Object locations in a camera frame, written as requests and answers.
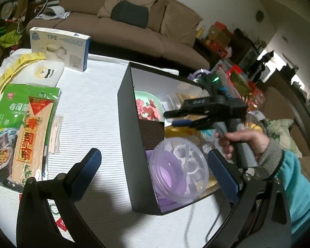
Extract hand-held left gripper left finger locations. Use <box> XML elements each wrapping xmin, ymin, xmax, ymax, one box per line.
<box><xmin>16</xmin><ymin>148</ymin><xmax>102</xmax><ymax>248</ymax></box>

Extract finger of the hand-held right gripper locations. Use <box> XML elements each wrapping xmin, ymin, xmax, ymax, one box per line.
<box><xmin>171</xmin><ymin>117</ymin><xmax>219</xmax><ymax>132</ymax></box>
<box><xmin>163</xmin><ymin>107</ymin><xmax>213</xmax><ymax>120</ymax></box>

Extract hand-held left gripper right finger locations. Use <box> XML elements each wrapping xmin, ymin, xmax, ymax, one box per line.
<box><xmin>207</xmin><ymin>149</ymin><xmax>292</xmax><ymax>248</ymax></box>

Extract yellow packet with red label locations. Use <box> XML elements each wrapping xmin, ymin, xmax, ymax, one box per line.
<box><xmin>165</xmin><ymin>125</ymin><xmax>197</xmax><ymax>138</ymax></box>

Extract white ring mold tray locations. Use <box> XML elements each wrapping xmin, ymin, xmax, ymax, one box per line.
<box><xmin>168</xmin><ymin>144</ymin><xmax>207</xmax><ymax>187</ymax></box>

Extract clear round plastic container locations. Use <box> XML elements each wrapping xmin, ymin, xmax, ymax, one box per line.
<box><xmin>152</xmin><ymin>137</ymin><xmax>210</xmax><ymax>202</ymax></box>

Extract purple plate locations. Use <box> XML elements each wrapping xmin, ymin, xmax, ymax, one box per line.
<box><xmin>145</xmin><ymin>148</ymin><xmax>197</xmax><ymax>210</ymax></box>

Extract person's right forearm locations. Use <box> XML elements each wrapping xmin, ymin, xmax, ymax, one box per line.
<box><xmin>257</xmin><ymin>138</ymin><xmax>310</xmax><ymax>236</ymax></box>

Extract person's right hand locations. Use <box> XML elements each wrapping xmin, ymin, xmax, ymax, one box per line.
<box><xmin>214</xmin><ymin>130</ymin><xmax>271</xmax><ymax>165</ymax></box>

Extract clear plastic box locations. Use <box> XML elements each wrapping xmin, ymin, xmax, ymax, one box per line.
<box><xmin>161</xmin><ymin>93</ymin><xmax>190</xmax><ymax>114</ymax></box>

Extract pink flower mold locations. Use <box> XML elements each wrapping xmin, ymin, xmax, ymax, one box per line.
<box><xmin>147</xmin><ymin>98</ymin><xmax>159</xmax><ymax>111</ymax></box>
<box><xmin>136</xmin><ymin>99</ymin><xmax>148</xmax><ymax>114</ymax></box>
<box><xmin>141</xmin><ymin>110</ymin><xmax>158</xmax><ymax>121</ymax></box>

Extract green plate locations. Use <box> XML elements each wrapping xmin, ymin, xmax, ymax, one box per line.
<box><xmin>134</xmin><ymin>90</ymin><xmax>163</xmax><ymax>122</ymax></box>

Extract small red packet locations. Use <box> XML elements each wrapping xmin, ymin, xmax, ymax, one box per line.
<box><xmin>55</xmin><ymin>217</ymin><xmax>69</xmax><ymax>232</ymax></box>

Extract bamboo sushi mat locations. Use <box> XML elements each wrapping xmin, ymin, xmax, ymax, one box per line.
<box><xmin>10</xmin><ymin>95</ymin><xmax>55</xmax><ymax>187</ymax></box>

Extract pile of colourful snack packets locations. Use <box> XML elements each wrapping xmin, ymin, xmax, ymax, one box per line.
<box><xmin>188</xmin><ymin>22</ymin><xmax>264</xmax><ymax>125</ymax></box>

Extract brown sofa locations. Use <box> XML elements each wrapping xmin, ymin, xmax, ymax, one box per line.
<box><xmin>53</xmin><ymin>0</ymin><xmax>210</xmax><ymax>71</ymax></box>

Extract green seaweed package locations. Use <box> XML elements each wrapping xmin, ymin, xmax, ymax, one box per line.
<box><xmin>0</xmin><ymin>83</ymin><xmax>61</xmax><ymax>172</ymax></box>

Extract white pouch with bear face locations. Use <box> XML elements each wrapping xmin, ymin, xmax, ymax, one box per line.
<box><xmin>14</xmin><ymin>59</ymin><xmax>65</xmax><ymax>87</ymax></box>

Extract black cushion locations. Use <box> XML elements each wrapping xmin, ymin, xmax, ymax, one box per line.
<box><xmin>111</xmin><ymin>0</ymin><xmax>149</xmax><ymax>29</ymax></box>

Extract white blue glove box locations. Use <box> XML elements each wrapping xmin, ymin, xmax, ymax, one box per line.
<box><xmin>29</xmin><ymin>26</ymin><xmax>92</xmax><ymax>72</ymax></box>

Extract yellow white plastic bag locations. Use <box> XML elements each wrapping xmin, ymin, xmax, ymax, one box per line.
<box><xmin>0</xmin><ymin>52</ymin><xmax>47</xmax><ymax>97</ymax></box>

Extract green bag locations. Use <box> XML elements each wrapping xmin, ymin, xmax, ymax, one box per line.
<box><xmin>0</xmin><ymin>26</ymin><xmax>24</xmax><ymax>48</ymax></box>

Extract white item on sofa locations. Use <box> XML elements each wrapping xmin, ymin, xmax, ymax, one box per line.
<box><xmin>40</xmin><ymin>5</ymin><xmax>71</xmax><ymax>20</ymax></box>

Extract black cable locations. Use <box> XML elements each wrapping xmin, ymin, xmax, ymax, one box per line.
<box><xmin>203</xmin><ymin>199</ymin><xmax>234</xmax><ymax>245</ymax></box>

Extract white cable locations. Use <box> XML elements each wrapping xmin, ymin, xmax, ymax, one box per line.
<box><xmin>15</xmin><ymin>0</ymin><xmax>48</xmax><ymax>36</ymax></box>

